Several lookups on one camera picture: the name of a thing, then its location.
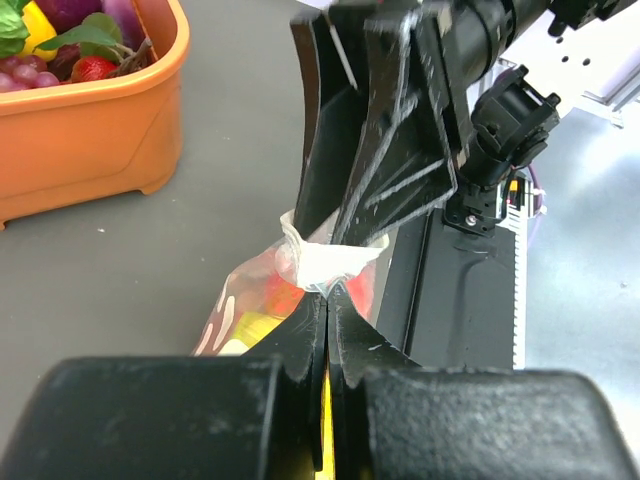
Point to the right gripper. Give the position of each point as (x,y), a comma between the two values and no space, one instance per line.
(399,164)

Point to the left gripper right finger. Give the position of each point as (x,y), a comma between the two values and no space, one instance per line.
(393,419)

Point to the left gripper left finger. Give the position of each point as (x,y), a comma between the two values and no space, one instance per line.
(133,417)

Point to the fake yellow banana bunch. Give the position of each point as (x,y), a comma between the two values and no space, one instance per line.
(295,443)

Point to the polka dot zip bag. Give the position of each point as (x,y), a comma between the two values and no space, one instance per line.
(238,320)

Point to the fake red tomato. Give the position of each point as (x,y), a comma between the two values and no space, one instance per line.
(282,297)

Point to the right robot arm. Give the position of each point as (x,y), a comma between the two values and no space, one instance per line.
(565,53)

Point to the fake purple onion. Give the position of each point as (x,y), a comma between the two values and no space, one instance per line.
(66,14)

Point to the fake purple grapes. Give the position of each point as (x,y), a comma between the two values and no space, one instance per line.
(24,73)

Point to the fake green lettuce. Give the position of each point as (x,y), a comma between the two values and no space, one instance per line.
(13,31)

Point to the orange plastic bin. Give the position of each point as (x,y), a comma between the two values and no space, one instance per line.
(73,143)

